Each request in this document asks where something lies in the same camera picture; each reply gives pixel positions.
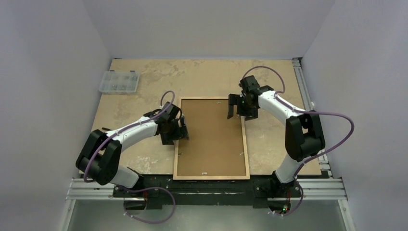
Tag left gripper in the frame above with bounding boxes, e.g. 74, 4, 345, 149
161, 116, 188, 145

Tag brown backing board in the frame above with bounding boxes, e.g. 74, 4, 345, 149
176, 99, 248, 177

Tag black wooden picture frame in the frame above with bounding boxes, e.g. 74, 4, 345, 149
172, 96, 251, 181

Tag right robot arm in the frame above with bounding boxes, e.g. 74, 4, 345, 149
227, 76, 325, 196

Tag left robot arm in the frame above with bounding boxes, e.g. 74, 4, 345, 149
75, 102, 189, 197

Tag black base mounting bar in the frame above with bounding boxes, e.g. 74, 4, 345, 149
113, 175, 303, 213

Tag clear plastic organizer box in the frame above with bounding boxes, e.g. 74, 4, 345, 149
99, 70, 140, 94

